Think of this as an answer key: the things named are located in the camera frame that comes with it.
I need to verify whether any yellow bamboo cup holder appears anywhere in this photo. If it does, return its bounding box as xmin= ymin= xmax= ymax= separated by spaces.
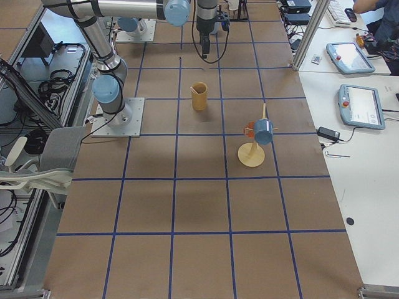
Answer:
xmin=191 ymin=82 xmax=208 ymax=111

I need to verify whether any black computer box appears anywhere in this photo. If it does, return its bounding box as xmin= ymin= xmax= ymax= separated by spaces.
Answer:
xmin=279 ymin=0 xmax=311 ymax=25

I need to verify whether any orange mug on stand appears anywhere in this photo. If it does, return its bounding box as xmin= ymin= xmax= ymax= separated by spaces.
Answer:
xmin=243 ymin=122 xmax=254 ymax=138

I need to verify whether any blue mug on stand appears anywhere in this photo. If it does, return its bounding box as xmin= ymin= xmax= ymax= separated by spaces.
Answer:
xmin=253 ymin=118 xmax=273 ymax=145

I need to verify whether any small remote control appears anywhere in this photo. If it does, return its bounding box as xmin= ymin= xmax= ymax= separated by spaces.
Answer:
xmin=311 ymin=55 xmax=322 ymax=65

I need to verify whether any wooden mug tree stand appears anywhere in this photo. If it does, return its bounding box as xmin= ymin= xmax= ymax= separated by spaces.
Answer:
xmin=238 ymin=103 xmax=275 ymax=168

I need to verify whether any white keyboard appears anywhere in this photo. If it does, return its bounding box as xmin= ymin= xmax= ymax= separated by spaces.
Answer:
xmin=326 ymin=1 xmax=352 ymax=27

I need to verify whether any upper teach pendant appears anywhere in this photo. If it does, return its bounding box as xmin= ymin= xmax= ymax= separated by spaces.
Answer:
xmin=326 ymin=42 xmax=375 ymax=74

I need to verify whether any teach pendant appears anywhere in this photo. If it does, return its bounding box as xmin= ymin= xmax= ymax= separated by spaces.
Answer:
xmin=326 ymin=42 xmax=375 ymax=74
xmin=338 ymin=84 xmax=385 ymax=130

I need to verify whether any black power adapter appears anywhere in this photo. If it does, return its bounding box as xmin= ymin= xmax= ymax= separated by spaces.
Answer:
xmin=317 ymin=126 xmax=340 ymax=141

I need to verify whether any lower teach pendant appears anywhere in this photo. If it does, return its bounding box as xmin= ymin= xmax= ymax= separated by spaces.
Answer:
xmin=338 ymin=84 xmax=385 ymax=130

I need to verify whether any hex key tool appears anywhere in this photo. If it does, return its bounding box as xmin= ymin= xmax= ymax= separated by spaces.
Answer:
xmin=325 ymin=151 xmax=350 ymax=158

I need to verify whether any person in blue shirt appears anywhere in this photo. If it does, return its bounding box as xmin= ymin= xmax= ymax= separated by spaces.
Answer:
xmin=352 ymin=0 xmax=398 ymax=75

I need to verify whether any grey office chair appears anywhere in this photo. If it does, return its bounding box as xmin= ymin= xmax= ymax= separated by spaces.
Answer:
xmin=1 ymin=126 xmax=85 ymax=209

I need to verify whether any aluminium frame post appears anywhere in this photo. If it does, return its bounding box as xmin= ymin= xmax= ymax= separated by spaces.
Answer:
xmin=292 ymin=0 xmax=330 ymax=71

